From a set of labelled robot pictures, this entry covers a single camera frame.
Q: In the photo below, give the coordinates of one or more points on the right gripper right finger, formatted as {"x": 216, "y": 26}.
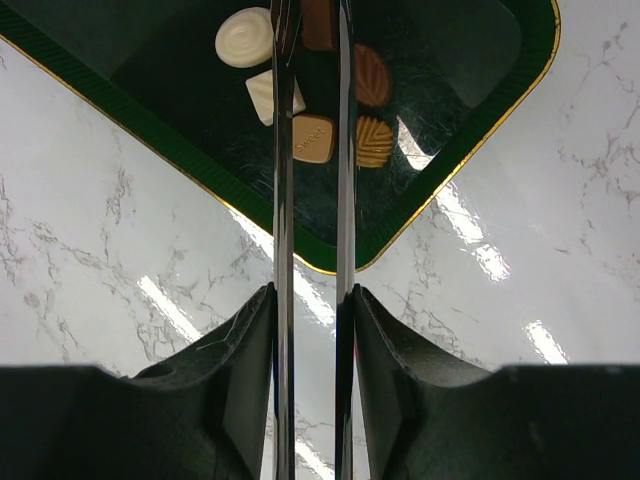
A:
{"x": 430, "y": 415}

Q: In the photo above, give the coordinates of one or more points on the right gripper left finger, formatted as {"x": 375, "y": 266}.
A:
{"x": 198, "y": 414}

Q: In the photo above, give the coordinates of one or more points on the metal tongs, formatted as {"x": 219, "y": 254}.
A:
{"x": 290, "y": 241}

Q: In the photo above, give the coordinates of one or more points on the tan square chocolate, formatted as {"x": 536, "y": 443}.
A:
{"x": 313, "y": 138}

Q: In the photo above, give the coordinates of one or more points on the cream square chocolate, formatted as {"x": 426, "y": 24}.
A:
{"x": 260, "y": 89}

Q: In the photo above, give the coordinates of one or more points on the brown square chocolate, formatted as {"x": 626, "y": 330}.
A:
{"x": 373, "y": 78}

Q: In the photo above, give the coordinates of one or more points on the round cream swirl chocolate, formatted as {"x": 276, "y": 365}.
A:
{"x": 245, "y": 38}

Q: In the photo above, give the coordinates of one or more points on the dark green tray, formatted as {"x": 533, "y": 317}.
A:
{"x": 411, "y": 89}

